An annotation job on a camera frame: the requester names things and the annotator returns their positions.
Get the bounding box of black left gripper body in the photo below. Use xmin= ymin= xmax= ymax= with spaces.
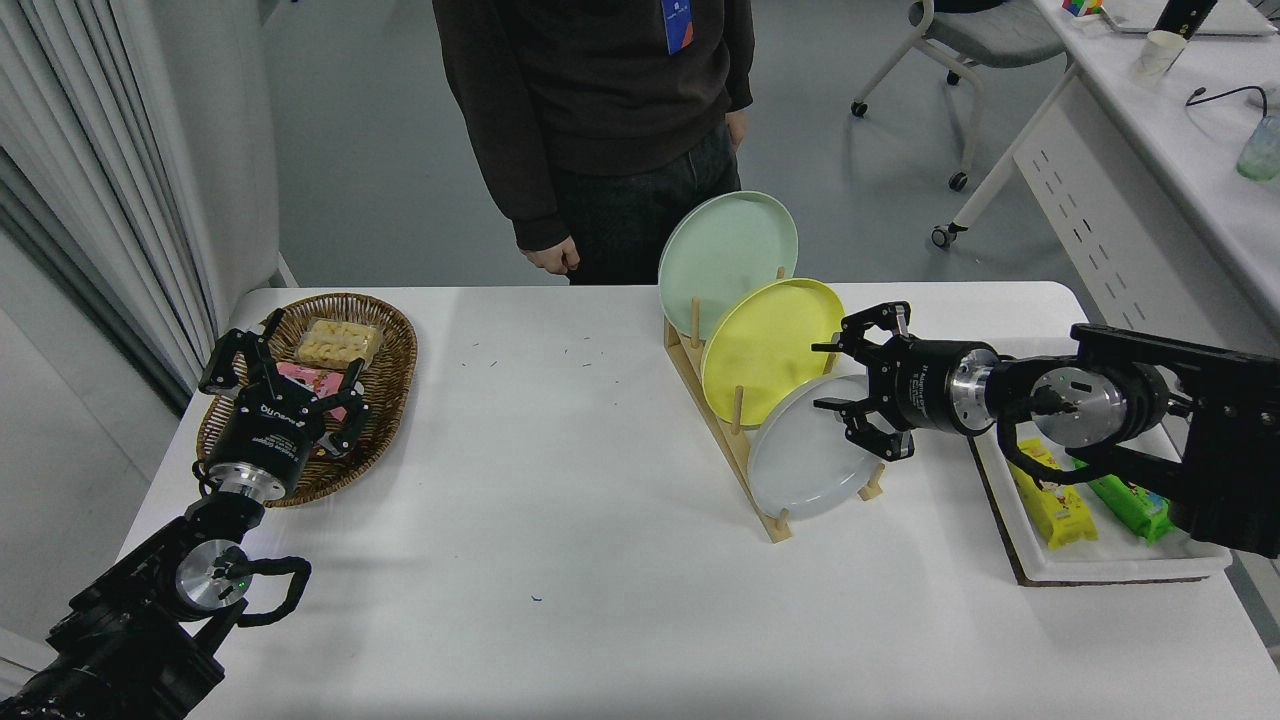
xmin=205 ymin=388 xmax=323 ymax=481

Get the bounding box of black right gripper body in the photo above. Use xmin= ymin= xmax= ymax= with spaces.
xmin=868 ymin=335 xmax=961 ymax=436

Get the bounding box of grey plate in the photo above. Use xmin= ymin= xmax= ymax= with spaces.
xmin=747 ymin=374 xmax=883 ymax=521

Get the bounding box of yellow plate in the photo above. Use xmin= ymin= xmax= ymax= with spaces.
xmin=700 ymin=277 xmax=848 ymax=428

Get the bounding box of wooden plate rack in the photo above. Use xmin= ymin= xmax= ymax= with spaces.
xmin=663 ymin=266 xmax=887 ymax=544

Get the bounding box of pale green plate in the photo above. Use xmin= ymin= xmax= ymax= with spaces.
xmin=657 ymin=190 xmax=799 ymax=343

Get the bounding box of person's right hand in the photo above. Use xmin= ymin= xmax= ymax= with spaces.
xmin=522 ymin=236 xmax=582 ymax=276

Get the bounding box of pink snack pack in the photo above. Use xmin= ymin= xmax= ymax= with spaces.
xmin=274 ymin=360 xmax=367 ymax=426

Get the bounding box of brown wicker basket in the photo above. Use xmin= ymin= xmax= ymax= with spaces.
xmin=196 ymin=292 xmax=419 ymax=509

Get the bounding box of clear pack of biscuits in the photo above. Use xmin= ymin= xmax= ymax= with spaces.
xmin=294 ymin=316 xmax=385 ymax=371

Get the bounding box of yellow snack pack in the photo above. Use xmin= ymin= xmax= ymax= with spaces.
xmin=1008 ymin=438 xmax=1099 ymax=552

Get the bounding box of white lined tray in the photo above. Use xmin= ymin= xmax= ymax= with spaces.
xmin=960 ymin=337 xmax=1233 ymax=588

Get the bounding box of green snack pack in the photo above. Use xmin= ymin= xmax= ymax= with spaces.
xmin=1075 ymin=460 xmax=1173 ymax=547

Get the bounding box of white curtain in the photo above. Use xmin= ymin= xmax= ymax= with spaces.
xmin=0 ymin=0 xmax=221 ymax=416

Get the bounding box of grey office chair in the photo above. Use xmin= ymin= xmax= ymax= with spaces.
xmin=851 ymin=0 xmax=1069 ymax=193

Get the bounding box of white desk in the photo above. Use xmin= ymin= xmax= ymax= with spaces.
xmin=930 ymin=0 xmax=1280 ymax=641

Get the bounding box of person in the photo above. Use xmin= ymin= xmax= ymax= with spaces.
xmin=432 ymin=0 xmax=756 ymax=287

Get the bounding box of white paper cup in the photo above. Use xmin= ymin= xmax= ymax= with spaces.
xmin=1138 ymin=29 xmax=1189 ymax=77

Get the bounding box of translucent green cup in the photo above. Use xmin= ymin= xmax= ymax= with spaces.
xmin=1236 ymin=113 xmax=1280 ymax=183

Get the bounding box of white laptop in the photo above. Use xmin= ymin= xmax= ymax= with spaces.
xmin=1098 ymin=0 xmax=1280 ymax=38

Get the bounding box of black cable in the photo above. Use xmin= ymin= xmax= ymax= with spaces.
xmin=1186 ymin=84 xmax=1271 ymax=119

